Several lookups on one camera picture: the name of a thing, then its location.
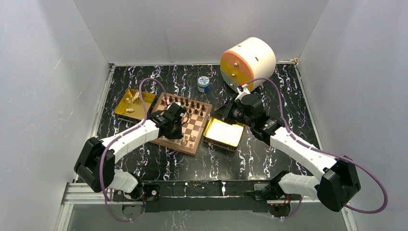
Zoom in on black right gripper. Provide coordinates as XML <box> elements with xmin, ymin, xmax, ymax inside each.
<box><xmin>210</xmin><ymin>97</ymin><xmax>254</xmax><ymax>128</ymax></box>

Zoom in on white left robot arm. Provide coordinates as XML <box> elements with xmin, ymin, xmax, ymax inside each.
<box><xmin>74</xmin><ymin>103</ymin><xmax>187</xmax><ymax>200</ymax></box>

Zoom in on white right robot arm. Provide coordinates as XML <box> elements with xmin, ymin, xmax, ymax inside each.
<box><xmin>210</xmin><ymin>94</ymin><xmax>361</xmax><ymax>212</ymax></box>

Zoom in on wooden chess board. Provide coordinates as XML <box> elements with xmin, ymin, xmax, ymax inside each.
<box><xmin>152</xmin><ymin>108</ymin><xmax>213</xmax><ymax>156</ymax></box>

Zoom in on row of dark chess pieces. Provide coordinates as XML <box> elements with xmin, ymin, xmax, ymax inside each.
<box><xmin>154</xmin><ymin>94</ymin><xmax>212</xmax><ymax>116</ymax></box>

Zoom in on gold tin with white pieces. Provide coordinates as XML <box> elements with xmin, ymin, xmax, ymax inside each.
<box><xmin>115</xmin><ymin>89</ymin><xmax>157</xmax><ymax>123</ymax></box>

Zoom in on empty gold square tin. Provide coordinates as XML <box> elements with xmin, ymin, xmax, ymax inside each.
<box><xmin>203</xmin><ymin>117</ymin><xmax>244</xmax><ymax>152</ymax></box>

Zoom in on small blue white jar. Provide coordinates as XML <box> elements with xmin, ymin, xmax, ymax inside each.
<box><xmin>197</xmin><ymin>76</ymin><xmax>210</xmax><ymax>93</ymax></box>

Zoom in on round pastel drawer cabinet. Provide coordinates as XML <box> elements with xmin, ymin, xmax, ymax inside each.
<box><xmin>220</xmin><ymin>37</ymin><xmax>276</xmax><ymax>92</ymax></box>

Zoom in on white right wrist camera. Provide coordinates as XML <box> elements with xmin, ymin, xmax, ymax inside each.
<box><xmin>235</xmin><ymin>83</ymin><xmax>251</xmax><ymax>101</ymax></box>

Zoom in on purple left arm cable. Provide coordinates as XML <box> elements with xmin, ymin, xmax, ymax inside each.
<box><xmin>99</xmin><ymin>77</ymin><xmax>169</xmax><ymax>223</ymax></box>

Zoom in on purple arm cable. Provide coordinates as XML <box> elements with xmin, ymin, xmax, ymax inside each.
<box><xmin>99</xmin><ymin>77</ymin><xmax>169</xmax><ymax>223</ymax></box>
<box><xmin>241</xmin><ymin>77</ymin><xmax>389</xmax><ymax>220</ymax></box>

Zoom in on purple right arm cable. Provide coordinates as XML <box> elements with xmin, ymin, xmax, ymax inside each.
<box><xmin>241</xmin><ymin>77</ymin><xmax>389</xmax><ymax>220</ymax></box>

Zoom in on aluminium front rail frame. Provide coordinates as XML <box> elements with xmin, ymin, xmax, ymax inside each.
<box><xmin>56</xmin><ymin>180</ymin><xmax>357</xmax><ymax>231</ymax></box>

